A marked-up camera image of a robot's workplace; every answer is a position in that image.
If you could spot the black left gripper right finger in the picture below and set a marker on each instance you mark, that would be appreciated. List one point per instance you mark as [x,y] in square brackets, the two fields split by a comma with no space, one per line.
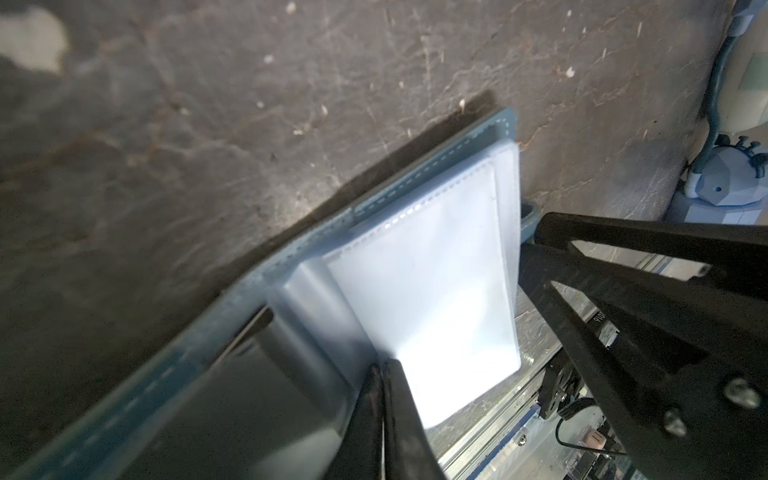
[407,452]

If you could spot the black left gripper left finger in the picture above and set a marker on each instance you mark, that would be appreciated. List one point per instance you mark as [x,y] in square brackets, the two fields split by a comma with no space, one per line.
[359,456]

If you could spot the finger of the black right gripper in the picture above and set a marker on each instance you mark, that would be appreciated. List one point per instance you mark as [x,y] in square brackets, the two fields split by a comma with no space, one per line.
[667,325]

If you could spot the blue leather card holder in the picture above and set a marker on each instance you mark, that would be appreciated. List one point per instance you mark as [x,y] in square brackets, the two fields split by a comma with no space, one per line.
[422,270]

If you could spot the blue toy figure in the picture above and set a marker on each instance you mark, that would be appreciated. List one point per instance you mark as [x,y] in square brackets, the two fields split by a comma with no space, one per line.
[725,182]

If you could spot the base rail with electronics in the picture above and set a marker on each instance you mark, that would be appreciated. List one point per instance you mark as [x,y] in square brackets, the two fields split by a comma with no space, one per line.
[507,432]

